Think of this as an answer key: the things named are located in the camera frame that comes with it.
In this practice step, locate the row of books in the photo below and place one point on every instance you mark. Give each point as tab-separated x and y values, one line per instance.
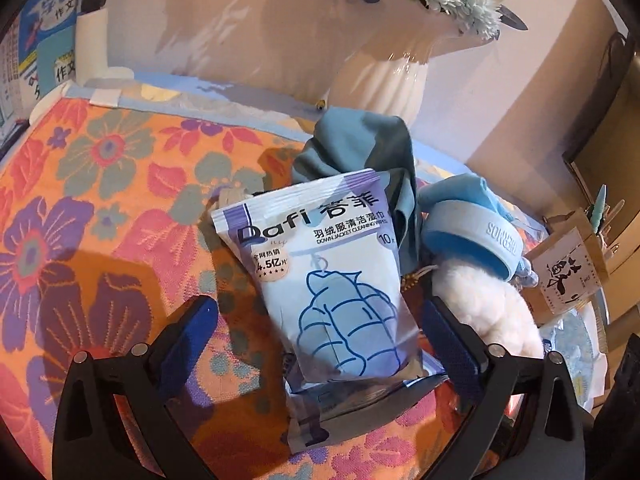
45	35

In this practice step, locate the teal cloth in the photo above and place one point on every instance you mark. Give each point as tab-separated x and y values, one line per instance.
360	140

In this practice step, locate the clear plastic bag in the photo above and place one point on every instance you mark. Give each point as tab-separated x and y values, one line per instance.
575	350

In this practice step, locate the white desk lamp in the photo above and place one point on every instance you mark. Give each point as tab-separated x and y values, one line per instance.
92	35

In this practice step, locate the white ribbed vase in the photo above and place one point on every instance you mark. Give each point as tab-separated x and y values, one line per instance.
380	85

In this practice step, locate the printed beige pen holder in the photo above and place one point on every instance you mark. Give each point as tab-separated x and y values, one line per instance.
565	275

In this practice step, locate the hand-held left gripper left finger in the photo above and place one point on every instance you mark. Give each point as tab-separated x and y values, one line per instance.
192	340

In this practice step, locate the white plush toy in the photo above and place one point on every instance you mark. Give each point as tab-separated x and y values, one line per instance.
480	300

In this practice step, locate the blue white wet wipes packet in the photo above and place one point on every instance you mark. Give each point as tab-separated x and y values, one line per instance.
325	260

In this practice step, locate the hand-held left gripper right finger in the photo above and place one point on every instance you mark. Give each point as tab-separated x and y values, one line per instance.
450	345

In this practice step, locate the shiny wet wipes packet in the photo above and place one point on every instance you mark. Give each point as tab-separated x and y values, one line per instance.
310	420

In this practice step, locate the orange floral blanket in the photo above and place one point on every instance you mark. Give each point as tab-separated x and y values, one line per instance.
100	210

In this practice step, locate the pens in holder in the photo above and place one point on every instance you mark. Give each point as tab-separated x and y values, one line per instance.
600	210

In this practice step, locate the small yellow figurine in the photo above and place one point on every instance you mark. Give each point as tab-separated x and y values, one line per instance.
320	105

